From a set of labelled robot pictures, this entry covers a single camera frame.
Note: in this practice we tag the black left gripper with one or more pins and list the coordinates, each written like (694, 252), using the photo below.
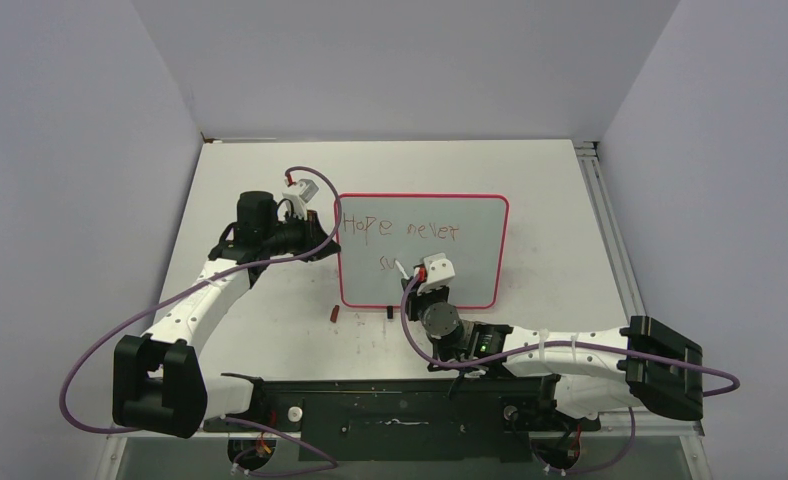
(311, 229)

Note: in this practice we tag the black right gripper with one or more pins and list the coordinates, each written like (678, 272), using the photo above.
(415, 298)

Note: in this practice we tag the white whiteboard marker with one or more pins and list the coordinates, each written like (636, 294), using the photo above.
(405, 274)

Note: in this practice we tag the pink framed whiteboard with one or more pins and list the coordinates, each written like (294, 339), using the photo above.
(377, 228)

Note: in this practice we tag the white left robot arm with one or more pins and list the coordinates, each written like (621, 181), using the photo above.
(158, 384)

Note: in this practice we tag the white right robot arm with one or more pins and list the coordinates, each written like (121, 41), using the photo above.
(644, 363)

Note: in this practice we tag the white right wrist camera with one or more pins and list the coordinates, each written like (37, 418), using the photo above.
(434, 272)

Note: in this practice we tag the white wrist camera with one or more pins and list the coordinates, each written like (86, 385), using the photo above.
(434, 272)
(298, 195)

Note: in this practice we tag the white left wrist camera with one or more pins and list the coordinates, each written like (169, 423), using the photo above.
(298, 195)

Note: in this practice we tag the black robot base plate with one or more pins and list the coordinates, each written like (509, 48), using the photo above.
(418, 420)

